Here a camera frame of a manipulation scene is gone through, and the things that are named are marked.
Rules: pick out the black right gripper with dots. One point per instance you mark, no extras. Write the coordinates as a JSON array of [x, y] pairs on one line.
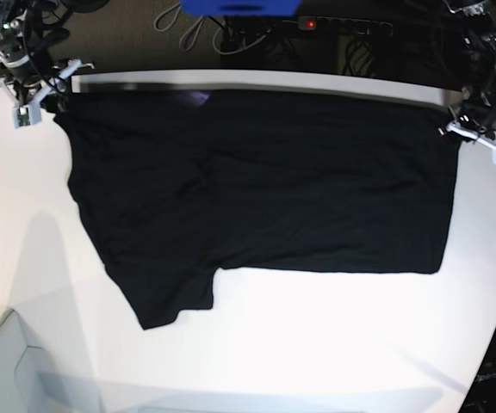
[[30, 71]]

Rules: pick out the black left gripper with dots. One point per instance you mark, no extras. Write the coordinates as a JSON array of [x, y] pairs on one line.
[[474, 117]]

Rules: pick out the black t-shirt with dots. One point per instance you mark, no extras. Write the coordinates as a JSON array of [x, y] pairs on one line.
[[171, 188]]

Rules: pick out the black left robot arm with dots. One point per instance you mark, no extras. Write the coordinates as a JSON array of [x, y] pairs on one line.
[[463, 41]]

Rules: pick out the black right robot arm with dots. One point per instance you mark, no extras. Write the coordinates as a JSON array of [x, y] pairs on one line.
[[28, 30]]

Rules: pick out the blue box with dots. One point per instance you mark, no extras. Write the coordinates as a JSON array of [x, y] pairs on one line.
[[241, 7]]

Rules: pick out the grey bin at table corner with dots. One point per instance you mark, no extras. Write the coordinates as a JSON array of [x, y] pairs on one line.
[[30, 380]]

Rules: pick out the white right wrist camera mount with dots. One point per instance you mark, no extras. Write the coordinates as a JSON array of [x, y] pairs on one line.
[[37, 94]]

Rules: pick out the white power strip red switch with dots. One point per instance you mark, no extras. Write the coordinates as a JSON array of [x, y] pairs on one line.
[[345, 26]]

